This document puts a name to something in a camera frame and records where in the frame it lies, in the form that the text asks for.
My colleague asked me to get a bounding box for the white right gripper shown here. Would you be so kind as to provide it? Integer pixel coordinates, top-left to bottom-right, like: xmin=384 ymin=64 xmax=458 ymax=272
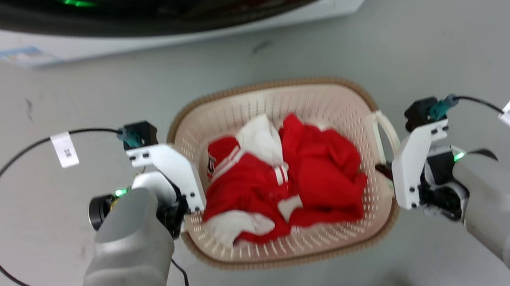
xmin=371 ymin=117 xmax=473 ymax=231

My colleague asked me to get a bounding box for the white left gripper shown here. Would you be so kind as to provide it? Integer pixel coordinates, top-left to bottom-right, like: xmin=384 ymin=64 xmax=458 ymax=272
xmin=125 ymin=139 xmax=211 ymax=244

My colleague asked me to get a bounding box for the beige plastic laundry basket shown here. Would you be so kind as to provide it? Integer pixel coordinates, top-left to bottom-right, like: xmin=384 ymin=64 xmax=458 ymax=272
xmin=162 ymin=68 xmax=414 ymax=280

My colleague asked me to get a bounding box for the red and white garment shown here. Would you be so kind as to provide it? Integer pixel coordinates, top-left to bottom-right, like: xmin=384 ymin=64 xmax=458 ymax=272
xmin=191 ymin=103 xmax=375 ymax=251

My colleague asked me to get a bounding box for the black glass washer door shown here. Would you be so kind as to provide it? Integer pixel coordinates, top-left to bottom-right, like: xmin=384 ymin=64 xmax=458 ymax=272
xmin=0 ymin=0 xmax=402 ymax=55

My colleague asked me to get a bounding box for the white washing machine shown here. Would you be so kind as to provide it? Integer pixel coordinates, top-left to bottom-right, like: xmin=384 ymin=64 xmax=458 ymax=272
xmin=0 ymin=0 xmax=410 ymax=72

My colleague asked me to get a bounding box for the blue sticker label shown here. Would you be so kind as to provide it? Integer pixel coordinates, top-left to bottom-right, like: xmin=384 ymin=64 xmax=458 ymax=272
xmin=0 ymin=43 xmax=60 ymax=71

